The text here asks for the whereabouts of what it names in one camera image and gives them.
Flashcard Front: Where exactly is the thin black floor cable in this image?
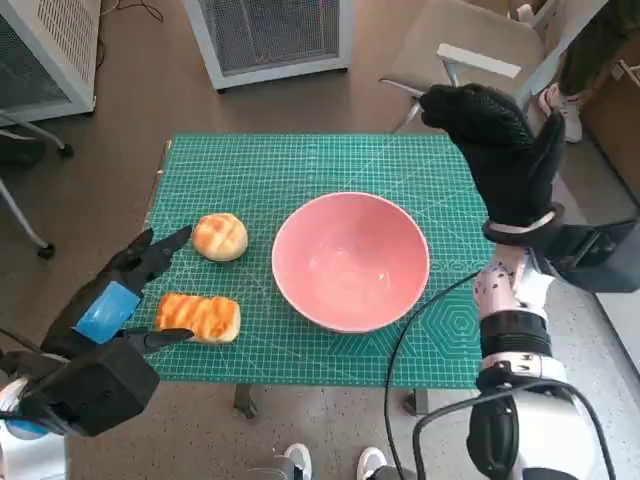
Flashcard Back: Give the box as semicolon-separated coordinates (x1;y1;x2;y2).
97;0;166;69

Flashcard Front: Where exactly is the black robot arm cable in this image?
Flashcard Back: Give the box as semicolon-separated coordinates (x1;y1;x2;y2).
384;269;484;480
412;377;621;480
0;325;51;357

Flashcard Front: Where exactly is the white side table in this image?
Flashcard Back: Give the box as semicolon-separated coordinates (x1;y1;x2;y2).
594;292;640;361

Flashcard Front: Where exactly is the round toy bread bun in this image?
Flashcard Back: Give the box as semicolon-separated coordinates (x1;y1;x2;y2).
191;213;249;262

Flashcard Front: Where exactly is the green cutting mat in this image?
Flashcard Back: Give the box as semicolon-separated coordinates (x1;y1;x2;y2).
142;132;501;389

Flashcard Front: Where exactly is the brown cardboard box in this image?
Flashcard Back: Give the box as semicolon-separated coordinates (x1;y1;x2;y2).
582;57;640;196

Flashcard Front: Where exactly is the rectangular toy bread loaf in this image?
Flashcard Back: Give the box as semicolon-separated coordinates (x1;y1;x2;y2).
155;293;242;345

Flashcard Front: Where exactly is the bare black left hand blue tape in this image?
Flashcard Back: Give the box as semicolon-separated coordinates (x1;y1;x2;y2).
39;224;197;359

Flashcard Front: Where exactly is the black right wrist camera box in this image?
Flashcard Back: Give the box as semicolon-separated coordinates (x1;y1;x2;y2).
539;219;640;295

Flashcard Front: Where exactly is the black knitted gloved right hand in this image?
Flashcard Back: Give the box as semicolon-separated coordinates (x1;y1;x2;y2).
419;83;567;229

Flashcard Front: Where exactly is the white perforated metal cabinet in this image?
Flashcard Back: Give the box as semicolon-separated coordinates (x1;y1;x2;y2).
182;0;354;91
0;0;101;124

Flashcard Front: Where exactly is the white grey robot left foot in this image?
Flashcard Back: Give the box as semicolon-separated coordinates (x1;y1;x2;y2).
244;442;314;480

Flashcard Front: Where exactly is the beige office chair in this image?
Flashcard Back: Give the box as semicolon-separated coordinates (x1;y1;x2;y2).
379;0;619;134

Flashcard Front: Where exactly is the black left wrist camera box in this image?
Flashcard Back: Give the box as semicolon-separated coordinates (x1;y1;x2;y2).
19;335;161;437

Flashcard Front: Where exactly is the grey-legged swivel chair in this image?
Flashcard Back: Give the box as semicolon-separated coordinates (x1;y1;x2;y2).
0;107;76;259

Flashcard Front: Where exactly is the pink bowl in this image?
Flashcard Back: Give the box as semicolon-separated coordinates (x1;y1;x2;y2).
271;192;431;335

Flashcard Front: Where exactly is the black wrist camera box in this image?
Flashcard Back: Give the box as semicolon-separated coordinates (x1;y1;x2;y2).
19;335;161;437
539;219;640;295

